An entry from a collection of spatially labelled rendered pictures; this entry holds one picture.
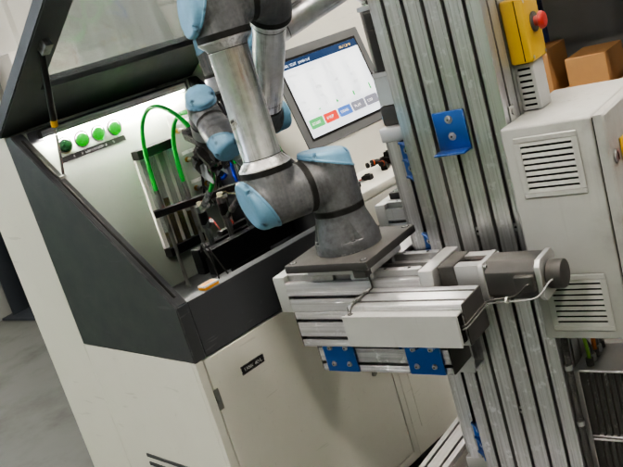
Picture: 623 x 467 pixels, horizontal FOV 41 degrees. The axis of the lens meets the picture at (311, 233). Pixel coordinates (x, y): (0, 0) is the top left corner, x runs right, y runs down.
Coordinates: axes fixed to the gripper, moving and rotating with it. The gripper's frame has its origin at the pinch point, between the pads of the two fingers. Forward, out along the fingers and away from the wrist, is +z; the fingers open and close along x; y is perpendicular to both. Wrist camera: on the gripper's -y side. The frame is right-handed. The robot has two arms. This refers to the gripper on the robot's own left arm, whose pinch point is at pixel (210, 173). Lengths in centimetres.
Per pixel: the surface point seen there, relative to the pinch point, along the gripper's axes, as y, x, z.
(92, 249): -5.3, -37.5, 7.7
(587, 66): -105, 417, 335
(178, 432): 40, -46, 41
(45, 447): -48, -87, 191
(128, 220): -23.3, -20.0, 32.6
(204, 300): 28.7, -23.7, 4.6
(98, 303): 0.3, -43.4, 24.3
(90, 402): 3, -61, 69
